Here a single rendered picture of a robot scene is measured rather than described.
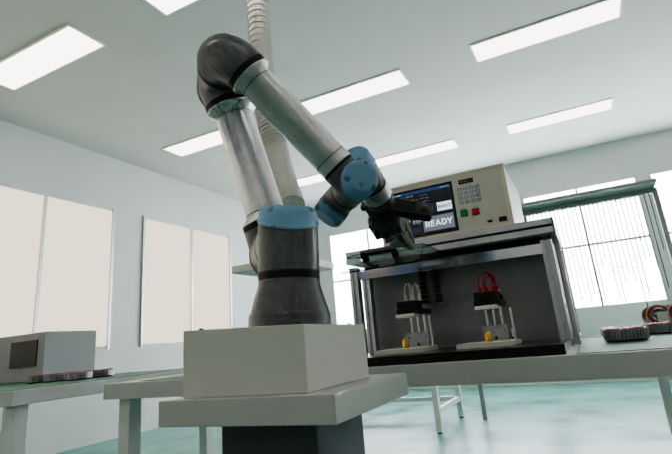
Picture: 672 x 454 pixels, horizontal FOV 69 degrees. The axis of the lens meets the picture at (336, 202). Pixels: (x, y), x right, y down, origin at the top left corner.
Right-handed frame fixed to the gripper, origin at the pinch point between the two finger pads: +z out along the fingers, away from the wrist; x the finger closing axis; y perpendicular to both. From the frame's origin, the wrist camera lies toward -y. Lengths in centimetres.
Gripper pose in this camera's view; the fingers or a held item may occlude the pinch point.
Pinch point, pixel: (413, 244)
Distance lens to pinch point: 135.9
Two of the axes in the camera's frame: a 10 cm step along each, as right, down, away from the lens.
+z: 4.4, 6.6, 6.1
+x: -1.6, 7.2, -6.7
